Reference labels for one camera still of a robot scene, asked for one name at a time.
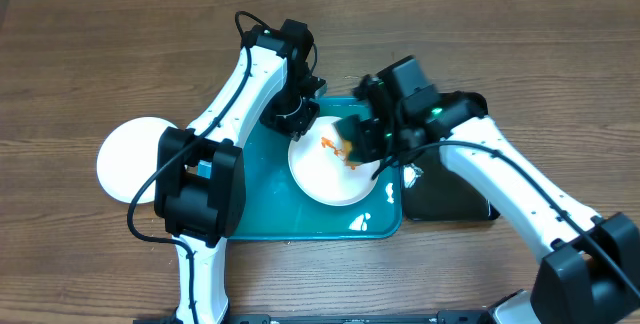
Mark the black plastic tray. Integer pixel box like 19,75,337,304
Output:
401,150,500,222

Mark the green yellow sponge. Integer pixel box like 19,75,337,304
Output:
333,115,370,165

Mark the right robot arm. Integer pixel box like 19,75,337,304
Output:
334,56,639,323

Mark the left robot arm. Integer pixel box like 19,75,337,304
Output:
154,19,326,323

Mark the teal plastic tray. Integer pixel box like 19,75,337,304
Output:
233,97,402,240

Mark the white plate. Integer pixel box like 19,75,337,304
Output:
96,117,175,203
288,116,380,207

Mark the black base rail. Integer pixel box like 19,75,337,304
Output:
132,308,501,324

